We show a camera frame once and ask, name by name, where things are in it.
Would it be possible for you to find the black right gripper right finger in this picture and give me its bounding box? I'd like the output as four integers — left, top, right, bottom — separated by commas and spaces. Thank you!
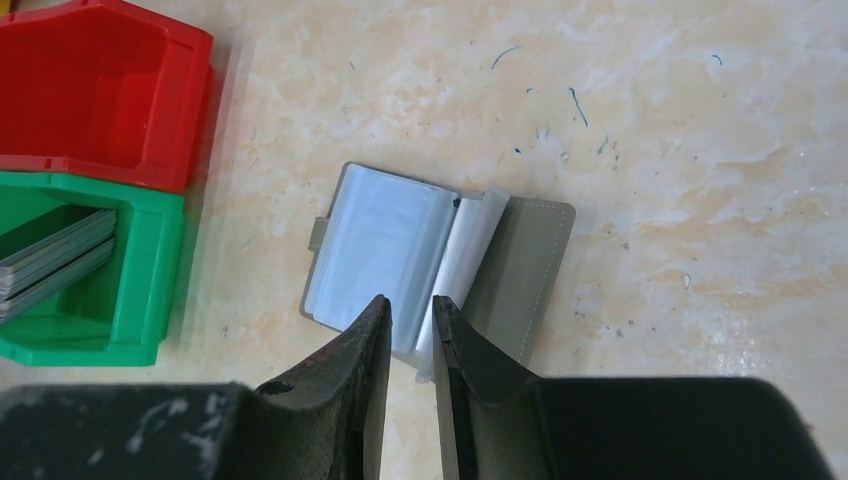
432, 296, 833, 479

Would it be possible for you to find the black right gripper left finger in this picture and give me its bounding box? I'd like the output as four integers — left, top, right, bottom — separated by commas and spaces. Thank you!
1, 296, 392, 479

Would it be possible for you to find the green plastic bin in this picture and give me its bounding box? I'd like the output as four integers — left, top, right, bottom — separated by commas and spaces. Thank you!
1, 171, 185, 367

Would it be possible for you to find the red plastic bin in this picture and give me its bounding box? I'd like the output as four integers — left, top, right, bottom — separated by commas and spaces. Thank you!
1, 1, 214, 194

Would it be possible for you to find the stack of cards in bin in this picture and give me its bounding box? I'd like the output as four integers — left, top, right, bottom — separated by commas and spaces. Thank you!
1, 205, 118, 324

